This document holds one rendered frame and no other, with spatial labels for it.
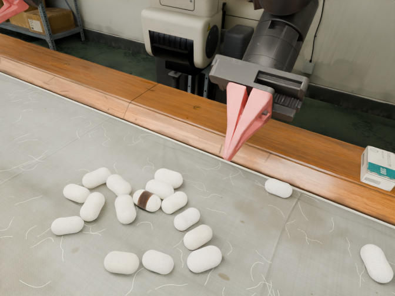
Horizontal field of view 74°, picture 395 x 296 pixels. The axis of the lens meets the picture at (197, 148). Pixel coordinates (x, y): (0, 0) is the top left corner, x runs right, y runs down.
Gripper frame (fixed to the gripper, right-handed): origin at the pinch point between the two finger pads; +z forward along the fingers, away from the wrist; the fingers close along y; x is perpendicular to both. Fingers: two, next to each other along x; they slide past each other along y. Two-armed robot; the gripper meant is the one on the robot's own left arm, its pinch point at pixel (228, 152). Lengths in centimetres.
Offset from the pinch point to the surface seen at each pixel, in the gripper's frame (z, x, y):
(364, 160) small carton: -7.5, 11.7, 15.1
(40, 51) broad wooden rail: -8, 14, -53
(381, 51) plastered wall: -126, 157, 36
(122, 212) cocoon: 10.6, -1.7, -7.9
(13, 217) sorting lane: 16.3, -3.9, -18.8
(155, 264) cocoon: 13.0, -3.3, -1.6
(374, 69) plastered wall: -118, 166, 37
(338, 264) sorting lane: 6.2, 4.5, 14.6
